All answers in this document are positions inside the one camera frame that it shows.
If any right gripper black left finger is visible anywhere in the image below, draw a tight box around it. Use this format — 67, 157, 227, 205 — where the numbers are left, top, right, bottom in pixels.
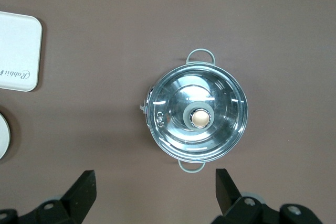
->
0, 170, 98, 224

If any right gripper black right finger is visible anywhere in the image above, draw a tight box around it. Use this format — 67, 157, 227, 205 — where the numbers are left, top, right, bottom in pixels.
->
214, 168, 326, 224

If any white round ribbed plate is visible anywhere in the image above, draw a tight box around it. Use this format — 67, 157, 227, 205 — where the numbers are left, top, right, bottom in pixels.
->
0, 105, 12, 161

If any white tray with rabbit print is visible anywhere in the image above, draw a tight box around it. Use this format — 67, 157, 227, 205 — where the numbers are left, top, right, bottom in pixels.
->
0, 10, 43, 93

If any glass lid with copper knob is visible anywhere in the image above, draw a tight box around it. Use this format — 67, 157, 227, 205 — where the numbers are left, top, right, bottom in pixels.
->
145, 63, 249, 162

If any brown table cover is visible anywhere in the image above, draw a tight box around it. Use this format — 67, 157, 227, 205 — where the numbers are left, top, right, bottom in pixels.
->
0, 0, 336, 224

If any steel pot with grey handles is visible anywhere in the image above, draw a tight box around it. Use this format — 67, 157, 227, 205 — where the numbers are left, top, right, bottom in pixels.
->
139, 48, 249, 174

